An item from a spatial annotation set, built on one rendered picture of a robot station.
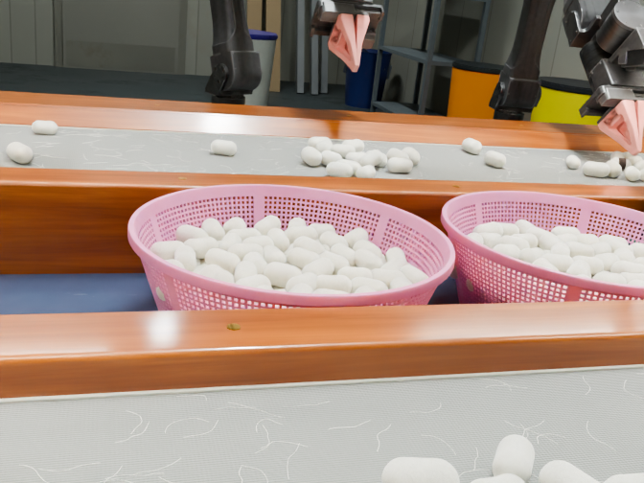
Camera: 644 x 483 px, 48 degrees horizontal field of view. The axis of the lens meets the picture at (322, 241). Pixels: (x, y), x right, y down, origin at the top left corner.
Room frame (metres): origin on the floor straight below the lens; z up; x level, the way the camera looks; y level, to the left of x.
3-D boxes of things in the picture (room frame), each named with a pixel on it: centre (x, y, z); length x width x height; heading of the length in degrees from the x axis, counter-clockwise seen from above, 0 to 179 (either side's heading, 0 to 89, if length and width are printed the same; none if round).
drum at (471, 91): (4.43, -0.84, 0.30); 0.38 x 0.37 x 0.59; 109
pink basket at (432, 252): (0.57, 0.02, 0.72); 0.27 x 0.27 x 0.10
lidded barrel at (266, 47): (5.38, 0.70, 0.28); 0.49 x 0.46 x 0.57; 22
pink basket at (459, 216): (0.66, -0.24, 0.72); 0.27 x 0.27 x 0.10
